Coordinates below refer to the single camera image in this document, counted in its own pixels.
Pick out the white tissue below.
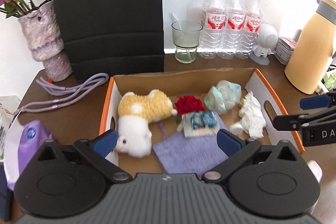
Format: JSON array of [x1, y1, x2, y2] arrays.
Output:
[[229, 92, 266, 139]]

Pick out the purple fabric pouch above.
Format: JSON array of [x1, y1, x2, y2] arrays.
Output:
[[153, 113, 228, 175]]

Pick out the blue patterned packet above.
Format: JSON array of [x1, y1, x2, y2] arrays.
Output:
[[177, 111, 219, 138]]

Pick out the iridescent plastic bag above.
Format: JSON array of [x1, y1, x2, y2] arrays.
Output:
[[204, 80, 242, 115]]

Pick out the yellow white plush sheep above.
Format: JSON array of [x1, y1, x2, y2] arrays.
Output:
[[115, 89, 178, 158]]

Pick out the red artificial rose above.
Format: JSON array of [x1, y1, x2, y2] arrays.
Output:
[[174, 96, 205, 123]]

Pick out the person right hand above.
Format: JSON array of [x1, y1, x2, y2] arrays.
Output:
[[307, 160, 323, 183]]

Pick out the yellow thermos jug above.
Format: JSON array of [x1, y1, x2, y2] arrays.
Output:
[[284, 0, 335, 94]]

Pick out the red orange cardboard box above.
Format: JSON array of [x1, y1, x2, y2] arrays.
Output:
[[100, 68, 305, 175]]

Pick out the small metal tin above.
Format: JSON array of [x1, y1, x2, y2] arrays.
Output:
[[274, 38, 297, 65]]

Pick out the purple tissue pack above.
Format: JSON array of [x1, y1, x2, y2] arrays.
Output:
[[3, 96, 56, 192]]

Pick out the white robot speaker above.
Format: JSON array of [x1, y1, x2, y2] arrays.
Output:
[[249, 23, 278, 65]]

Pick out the middle water bottle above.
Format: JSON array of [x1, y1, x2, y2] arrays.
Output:
[[218, 0, 245, 60]]

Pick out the water bottle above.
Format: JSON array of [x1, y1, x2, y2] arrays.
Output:
[[198, 0, 227, 60], [218, 0, 245, 60], [236, 0, 263, 59]]

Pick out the right water bottle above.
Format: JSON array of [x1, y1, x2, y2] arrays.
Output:
[[236, 0, 263, 59]]

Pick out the clear glass cup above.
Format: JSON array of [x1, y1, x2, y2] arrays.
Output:
[[171, 20, 203, 64]]

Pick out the left water bottle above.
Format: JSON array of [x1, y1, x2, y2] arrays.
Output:
[[198, 0, 227, 60]]

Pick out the purple textured vase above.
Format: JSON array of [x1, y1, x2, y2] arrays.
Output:
[[18, 0, 72, 82]]

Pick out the black paper bag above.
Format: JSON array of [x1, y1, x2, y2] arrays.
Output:
[[54, 0, 165, 81]]

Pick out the purple lanyard cord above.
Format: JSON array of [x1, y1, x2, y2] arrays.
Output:
[[12, 72, 110, 115]]

